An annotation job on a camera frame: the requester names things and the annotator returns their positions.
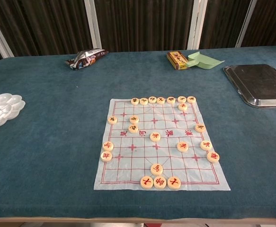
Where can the round wooden xiangqi piece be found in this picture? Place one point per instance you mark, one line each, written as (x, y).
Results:
(134, 101)
(206, 145)
(106, 156)
(160, 182)
(181, 99)
(161, 100)
(152, 99)
(213, 157)
(174, 182)
(191, 99)
(147, 182)
(200, 127)
(133, 128)
(157, 169)
(171, 100)
(108, 145)
(112, 120)
(183, 107)
(134, 119)
(155, 136)
(182, 146)
(143, 101)

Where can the translucent plastic xiangqi board sheet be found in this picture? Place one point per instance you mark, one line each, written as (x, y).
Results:
(166, 160)

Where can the yellow red chess box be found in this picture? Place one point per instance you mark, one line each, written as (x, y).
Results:
(175, 60)

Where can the crumpled dark snack bag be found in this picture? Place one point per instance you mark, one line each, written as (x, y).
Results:
(85, 59)

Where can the green plastic dustpan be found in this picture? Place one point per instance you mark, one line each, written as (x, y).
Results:
(206, 62)

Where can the blue felt tablecloth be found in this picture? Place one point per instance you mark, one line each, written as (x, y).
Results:
(45, 142)

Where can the rectangular stainless steel tray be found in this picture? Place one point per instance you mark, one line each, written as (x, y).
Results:
(258, 85)

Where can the white flower-shaped paint palette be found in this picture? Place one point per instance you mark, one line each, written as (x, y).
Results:
(0, 108)

